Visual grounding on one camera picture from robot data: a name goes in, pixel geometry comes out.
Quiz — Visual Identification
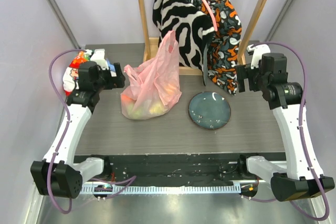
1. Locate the zebra pattern garment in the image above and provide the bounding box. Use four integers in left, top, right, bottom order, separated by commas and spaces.
152, 0, 215, 83

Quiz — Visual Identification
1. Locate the wooden clothes rack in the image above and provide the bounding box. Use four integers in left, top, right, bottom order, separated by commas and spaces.
138, 0, 267, 76

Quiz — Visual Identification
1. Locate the blue ceramic plate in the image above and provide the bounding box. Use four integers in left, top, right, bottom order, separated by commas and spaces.
188, 91, 231, 130

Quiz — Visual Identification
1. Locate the pink plastic bag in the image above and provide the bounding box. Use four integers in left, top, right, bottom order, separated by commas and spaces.
121, 31, 182, 120

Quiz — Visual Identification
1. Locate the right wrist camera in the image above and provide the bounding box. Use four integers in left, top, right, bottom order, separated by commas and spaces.
247, 44, 270, 69

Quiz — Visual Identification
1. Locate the purple cable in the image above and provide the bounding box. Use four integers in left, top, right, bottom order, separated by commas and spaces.
48, 49, 84, 214
248, 41, 330, 221

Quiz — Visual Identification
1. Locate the colourful cartoon cloth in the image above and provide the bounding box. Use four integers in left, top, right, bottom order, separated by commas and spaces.
62, 50, 92, 96

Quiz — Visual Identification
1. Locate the white cable duct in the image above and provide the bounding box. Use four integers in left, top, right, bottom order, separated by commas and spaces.
80, 183, 241, 195

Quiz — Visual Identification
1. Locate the orange grey patterned garment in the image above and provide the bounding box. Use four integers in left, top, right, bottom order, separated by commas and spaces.
206, 0, 242, 95

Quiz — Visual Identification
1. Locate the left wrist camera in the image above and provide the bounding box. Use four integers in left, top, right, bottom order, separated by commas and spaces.
90, 49, 109, 70

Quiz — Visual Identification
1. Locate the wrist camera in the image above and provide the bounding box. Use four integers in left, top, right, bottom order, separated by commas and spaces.
90, 49, 109, 70
247, 44, 270, 69

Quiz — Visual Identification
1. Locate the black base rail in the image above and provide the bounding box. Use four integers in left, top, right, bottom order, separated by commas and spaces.
97, 153, 261, 187

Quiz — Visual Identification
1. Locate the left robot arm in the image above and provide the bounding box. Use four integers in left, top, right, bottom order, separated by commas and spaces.
30, 61, 125, 199

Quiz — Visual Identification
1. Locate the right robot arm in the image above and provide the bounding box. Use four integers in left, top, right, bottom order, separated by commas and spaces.
237, 52, 335, 201

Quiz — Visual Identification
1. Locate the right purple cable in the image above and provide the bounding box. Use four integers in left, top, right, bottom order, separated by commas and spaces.
248, 41, 330, 221

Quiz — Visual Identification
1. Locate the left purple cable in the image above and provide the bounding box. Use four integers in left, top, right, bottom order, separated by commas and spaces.
48, 49, 84, 214

